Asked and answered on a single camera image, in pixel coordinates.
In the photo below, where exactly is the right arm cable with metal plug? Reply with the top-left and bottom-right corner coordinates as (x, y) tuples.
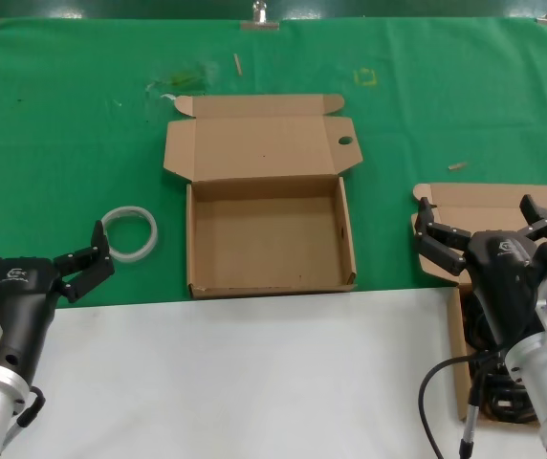
(458, 361), (492, 459)

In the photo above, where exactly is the open cardboard box with hole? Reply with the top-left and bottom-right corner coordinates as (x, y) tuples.
(162, 94), (363, 300)

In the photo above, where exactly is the green table cloth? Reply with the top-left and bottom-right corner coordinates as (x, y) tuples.
(0, 16), (547, 310)

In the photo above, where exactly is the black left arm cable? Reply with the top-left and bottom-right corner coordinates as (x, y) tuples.
(14, 384), (47, 431)

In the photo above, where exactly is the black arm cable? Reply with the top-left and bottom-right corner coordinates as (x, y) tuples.
(14, 384), (47, 431)
(418, 351), (510, 459)

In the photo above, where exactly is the clear tape roll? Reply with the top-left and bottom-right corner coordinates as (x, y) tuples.
(100, 205), (159, 264)

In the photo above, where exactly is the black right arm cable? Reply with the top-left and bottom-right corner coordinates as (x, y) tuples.
(418, 351), (510, 459)

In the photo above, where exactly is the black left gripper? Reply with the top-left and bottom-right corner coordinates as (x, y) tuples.
(0, 219), (116, 383)

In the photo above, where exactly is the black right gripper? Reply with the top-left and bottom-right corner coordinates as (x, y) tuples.
(414, 193), (547, 348)

